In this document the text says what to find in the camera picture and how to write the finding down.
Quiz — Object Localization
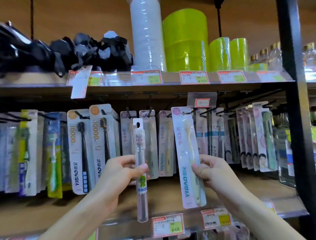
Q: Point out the blue green toothbrush pack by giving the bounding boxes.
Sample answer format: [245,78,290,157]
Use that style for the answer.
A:
[44,112,67,199]

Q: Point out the person's right forearm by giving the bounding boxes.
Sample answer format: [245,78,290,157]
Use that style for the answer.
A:
[219,183,307,240]

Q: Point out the clear hanging label holder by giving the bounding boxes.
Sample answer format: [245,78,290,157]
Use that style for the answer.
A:
[187,92,218,109]

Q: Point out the narrow stack of green tape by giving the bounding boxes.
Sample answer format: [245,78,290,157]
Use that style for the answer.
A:
[230,38,249,71]
[209,37,231,72]

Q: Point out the pale toothbrush packet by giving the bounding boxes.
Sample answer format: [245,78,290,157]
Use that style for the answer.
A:
[158,110,177,177]
[139,110,159,180]
[120,110,138,157]

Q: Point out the dark toothbrush clear pack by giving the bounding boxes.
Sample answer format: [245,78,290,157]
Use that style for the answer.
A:
[223,112,240,165]

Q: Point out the wooden shelf with clear rail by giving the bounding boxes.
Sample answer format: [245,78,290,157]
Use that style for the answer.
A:
[0,70,295,98]
[0,171,309,239]

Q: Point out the person's left hand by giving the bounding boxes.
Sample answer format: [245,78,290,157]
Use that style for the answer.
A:
[95,154,151,201]

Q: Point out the white paper hang tag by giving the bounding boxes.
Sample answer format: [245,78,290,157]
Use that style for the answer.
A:
[70,65,93,99]

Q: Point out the yellow toothbrush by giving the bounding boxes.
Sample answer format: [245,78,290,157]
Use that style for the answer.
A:
[171,106,207,210]

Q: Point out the black metal shelf post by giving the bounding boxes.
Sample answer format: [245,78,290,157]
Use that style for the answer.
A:
[276,0,316,219]

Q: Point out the yellow green toothbrush pack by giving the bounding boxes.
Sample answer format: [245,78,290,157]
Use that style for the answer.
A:
[4,109,39,197]

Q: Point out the person's left forearm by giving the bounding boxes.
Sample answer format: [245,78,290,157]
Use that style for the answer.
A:
[37,183,119,240]

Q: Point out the pile of black hair accessories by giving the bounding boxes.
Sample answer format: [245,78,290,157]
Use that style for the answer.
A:
[50,31,135,74]

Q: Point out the person's right hand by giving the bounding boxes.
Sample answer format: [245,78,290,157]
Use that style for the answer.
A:
[191,154,245,202]

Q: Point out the clear bottles with blue label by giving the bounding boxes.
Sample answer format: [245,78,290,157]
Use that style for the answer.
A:
[272,112,297,188]

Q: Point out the tall stack of white tape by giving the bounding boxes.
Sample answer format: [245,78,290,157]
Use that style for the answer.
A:
[127,0,167,72]

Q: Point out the wide stack of green tape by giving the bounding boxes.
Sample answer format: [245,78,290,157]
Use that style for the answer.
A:
[162,8,211,73]

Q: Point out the blue striped toothbrush pack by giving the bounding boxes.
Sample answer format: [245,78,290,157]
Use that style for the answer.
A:
[210,108,225,159]
[195,108,209,155]

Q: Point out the row of child toothbrush packs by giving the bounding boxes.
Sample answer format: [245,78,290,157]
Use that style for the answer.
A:
[236,101,278,173]

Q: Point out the black toothbrush in white pack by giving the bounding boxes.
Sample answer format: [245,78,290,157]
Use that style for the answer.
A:
[67,109,96,196]
[89,104,121,184]

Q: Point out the single green tape roll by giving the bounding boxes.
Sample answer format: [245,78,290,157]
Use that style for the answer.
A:
[248,63,269,72]

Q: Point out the row of black display hooks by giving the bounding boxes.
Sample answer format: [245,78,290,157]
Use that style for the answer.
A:
[0,89,285,124]

